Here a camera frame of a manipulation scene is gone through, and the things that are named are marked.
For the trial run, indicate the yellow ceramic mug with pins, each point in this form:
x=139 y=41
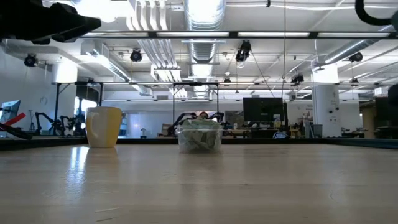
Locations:
x=105 y=127

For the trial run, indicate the black background robot arm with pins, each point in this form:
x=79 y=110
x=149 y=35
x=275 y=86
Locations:
x=66 y=124
x=40 y=115
x=183 y=117
x=217 y=116

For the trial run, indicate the clear plastic container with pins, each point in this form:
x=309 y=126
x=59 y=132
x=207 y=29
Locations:
x=182 y=146

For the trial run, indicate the silver ceiling air duct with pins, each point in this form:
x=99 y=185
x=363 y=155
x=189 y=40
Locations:
x=203 y=12

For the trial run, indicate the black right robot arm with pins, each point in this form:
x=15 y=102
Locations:
x=395 y=20

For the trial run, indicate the white round column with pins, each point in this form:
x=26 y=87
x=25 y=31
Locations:
x=326 y=105

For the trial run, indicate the black ceiling-hung camera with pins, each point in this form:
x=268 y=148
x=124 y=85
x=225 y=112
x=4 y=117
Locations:
x=243 y=51
x=297 y=78
x=356 y=57
x=30 y=60
x=136 y=56
x=227 y=79

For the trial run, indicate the dark background cabinet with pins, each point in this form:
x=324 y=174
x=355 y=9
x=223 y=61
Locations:
x=385 y=118

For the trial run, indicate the black background workstation frame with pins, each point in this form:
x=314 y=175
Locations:
x=57 y=109
x=173 y=102

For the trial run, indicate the black aluminium rig frame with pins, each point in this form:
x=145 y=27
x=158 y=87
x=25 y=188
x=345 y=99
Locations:
x=149 y=140

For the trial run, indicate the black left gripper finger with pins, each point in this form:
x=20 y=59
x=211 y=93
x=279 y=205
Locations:
x=74 y=25

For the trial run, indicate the grey waste bin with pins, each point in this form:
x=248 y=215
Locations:
x=317 y=130

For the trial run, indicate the black overhead light bar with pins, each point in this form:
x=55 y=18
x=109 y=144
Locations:
x=233 y=34

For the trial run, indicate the person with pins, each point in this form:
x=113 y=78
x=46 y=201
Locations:
x=202 y=115

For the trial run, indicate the tilted colourful display screen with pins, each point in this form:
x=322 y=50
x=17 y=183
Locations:
x=9 y=109

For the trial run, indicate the black computer monitor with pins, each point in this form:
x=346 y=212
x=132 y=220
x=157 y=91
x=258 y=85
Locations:
x=264 y=109

